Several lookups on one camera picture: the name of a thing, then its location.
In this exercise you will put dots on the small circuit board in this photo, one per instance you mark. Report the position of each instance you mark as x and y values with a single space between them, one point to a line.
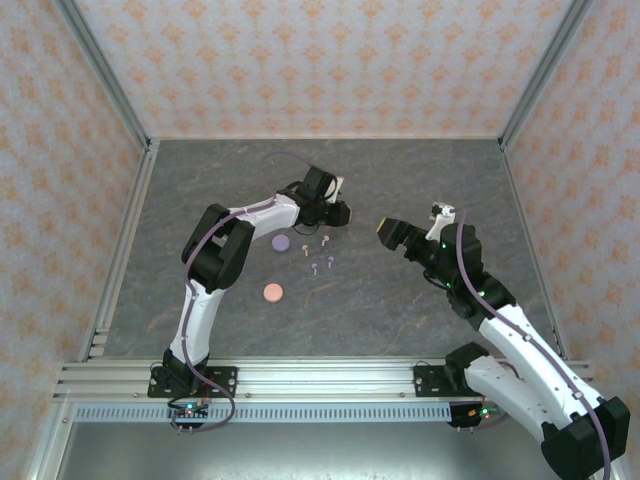
190 411
482 413

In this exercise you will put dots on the pink earbud charging case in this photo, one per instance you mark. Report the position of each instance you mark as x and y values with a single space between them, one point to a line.
273 293

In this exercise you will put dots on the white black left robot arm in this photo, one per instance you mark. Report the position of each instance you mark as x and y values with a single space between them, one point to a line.
195 325

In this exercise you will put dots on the aluminium frame side bar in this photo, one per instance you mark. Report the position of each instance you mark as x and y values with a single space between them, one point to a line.
50 440

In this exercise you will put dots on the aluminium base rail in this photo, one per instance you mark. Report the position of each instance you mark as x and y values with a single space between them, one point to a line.
325 380

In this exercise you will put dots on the aluminium table side rail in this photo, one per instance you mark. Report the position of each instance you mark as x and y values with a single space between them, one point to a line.
522 210
127 235

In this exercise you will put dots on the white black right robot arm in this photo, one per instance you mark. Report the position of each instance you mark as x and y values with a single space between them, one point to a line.
530 350

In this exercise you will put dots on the purple earbud charging case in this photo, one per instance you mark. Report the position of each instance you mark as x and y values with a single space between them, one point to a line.
280 243

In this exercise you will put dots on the grey metal bottom sheet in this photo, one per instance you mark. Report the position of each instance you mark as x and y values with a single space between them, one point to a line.
325 452

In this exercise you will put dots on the aluminium corner post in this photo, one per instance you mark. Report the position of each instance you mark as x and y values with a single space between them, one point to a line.
542 70
106 70

